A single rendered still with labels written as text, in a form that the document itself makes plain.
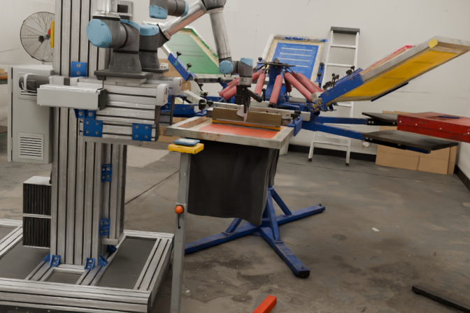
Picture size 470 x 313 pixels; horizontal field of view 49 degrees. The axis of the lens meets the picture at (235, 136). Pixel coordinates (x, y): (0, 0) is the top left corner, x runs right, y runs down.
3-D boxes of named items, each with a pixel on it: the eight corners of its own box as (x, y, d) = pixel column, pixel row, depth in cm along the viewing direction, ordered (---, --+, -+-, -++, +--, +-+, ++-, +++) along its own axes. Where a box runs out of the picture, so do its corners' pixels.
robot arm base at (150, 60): (129, 66, 277) (130, 47, 275) (135, 65, 292) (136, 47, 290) (157, 68, 277) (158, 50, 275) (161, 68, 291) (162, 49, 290)
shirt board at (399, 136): (458, 154, 314) (460, 142, 313) (431, 162, 285) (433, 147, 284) (287, 120, 404) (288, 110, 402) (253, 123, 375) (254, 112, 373)
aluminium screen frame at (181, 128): (280, 149, 243) (281, 141, 242) (165, 134, 255) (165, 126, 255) (299, 126, 318) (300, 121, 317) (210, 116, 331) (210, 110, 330)
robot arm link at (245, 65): (239, 56, 295) (254, 58, 295) (238, 76, 297) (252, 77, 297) (238, 57, 288) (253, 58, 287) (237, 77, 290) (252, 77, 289)
